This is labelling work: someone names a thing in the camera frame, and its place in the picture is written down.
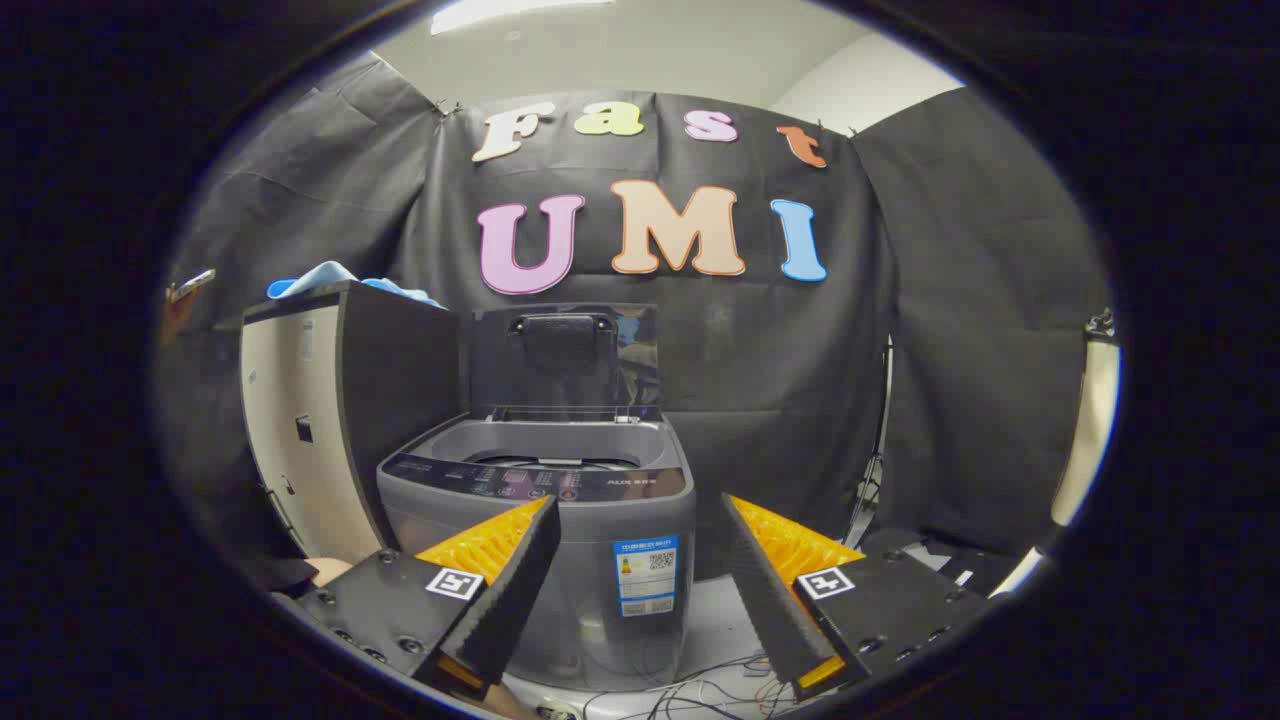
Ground black backdrop cloth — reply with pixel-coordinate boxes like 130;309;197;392
155;50;1116;601

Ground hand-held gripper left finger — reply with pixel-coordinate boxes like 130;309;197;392
297;495;563;701

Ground light blue shirt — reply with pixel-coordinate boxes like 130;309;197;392
265;260;446;309

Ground dark cabinet with beige door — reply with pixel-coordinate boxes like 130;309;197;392
238;280;463;566

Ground grey top-load washing machine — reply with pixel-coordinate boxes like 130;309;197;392
376;415;698;693

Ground black light stand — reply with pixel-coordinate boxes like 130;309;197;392
845;335;896;546

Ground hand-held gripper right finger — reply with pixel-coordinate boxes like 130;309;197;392
720;493;991;701

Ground tangle of cables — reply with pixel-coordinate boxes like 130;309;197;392
585;652;801;720

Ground ceiling light panel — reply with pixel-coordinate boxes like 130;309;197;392
430;0;616;36

